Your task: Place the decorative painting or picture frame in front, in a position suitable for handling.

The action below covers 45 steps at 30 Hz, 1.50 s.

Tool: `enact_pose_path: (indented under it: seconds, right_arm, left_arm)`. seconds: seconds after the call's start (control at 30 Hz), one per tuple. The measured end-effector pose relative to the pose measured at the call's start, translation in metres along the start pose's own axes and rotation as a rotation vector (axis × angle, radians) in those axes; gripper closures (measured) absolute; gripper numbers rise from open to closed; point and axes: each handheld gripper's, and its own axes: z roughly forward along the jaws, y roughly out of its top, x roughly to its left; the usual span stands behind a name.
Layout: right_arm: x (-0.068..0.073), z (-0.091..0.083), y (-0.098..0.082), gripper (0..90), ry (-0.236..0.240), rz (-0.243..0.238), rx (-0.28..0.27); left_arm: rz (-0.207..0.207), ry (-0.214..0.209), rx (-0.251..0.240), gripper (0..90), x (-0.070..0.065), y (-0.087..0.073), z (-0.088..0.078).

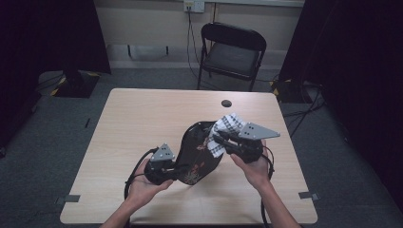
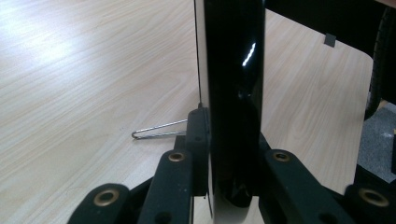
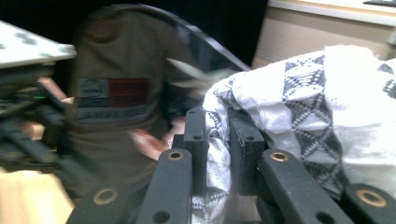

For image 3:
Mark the white patterned cloth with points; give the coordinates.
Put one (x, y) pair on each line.
(327, 102)

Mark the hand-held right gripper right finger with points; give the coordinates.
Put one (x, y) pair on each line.
(247, 149)

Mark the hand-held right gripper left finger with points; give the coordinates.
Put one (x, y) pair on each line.
(195, 146)

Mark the white wall ledge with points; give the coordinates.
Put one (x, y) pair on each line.
(336, 11)

